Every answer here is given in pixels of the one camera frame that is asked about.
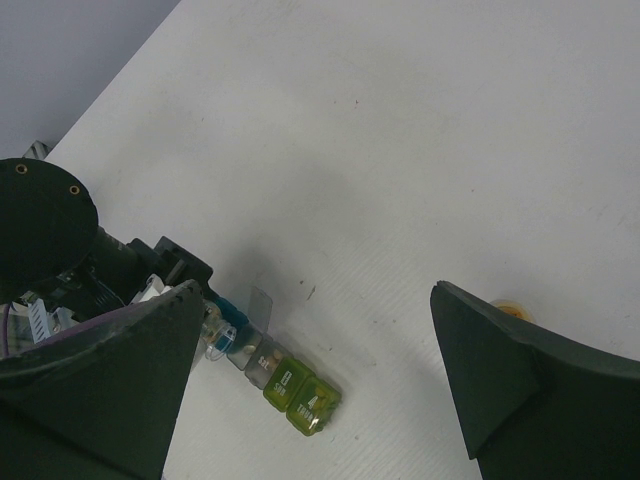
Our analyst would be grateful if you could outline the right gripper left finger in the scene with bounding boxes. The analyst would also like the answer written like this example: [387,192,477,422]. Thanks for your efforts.
[1,280,204,479]

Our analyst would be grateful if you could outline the gold bottle cap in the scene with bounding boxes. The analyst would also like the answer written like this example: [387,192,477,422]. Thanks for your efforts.
[490,299,535,323]

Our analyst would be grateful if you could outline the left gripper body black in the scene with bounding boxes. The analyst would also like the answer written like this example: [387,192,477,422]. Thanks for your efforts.
[89,234,215,317]

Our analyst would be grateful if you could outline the clear bottle yellow capsules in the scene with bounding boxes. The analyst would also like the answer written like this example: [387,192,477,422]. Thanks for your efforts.
[200,301,237,362]

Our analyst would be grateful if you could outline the weekly pill organizer strip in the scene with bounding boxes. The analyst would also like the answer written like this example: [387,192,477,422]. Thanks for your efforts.
[214,288,342,437]

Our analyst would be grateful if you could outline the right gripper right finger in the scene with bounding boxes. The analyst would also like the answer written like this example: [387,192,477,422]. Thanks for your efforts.
[430,281,639,479]

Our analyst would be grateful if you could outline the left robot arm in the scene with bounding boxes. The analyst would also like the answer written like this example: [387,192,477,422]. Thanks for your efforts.
[1,158,215,345]

